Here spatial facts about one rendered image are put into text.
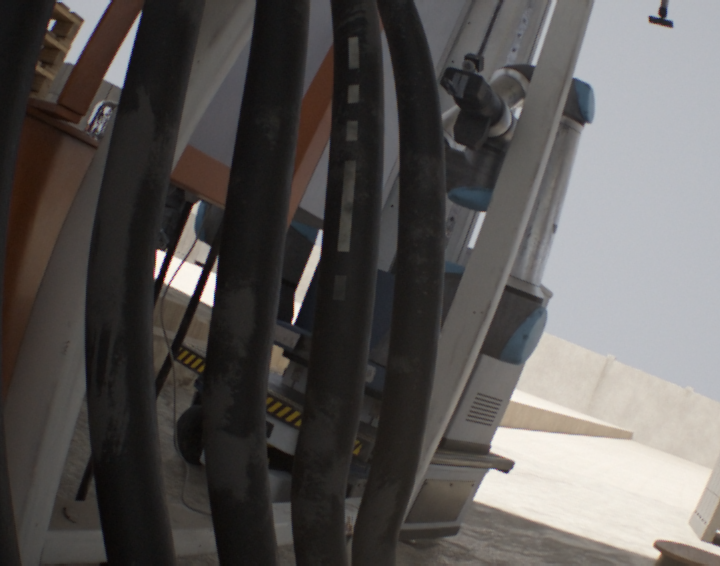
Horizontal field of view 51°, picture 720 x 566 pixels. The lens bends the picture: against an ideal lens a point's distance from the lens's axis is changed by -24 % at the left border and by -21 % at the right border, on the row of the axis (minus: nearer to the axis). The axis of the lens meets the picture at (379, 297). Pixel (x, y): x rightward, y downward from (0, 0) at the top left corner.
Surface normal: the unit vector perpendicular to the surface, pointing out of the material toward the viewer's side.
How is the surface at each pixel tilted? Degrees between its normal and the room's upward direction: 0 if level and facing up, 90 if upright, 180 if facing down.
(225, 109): 90
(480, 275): 99
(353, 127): 86
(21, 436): 89
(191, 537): 90
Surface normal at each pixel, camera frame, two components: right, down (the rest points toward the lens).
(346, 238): -0.17, -0.17
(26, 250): 0.88, 0.34
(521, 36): -0.48, -0.22
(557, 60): -0.41, -0.02
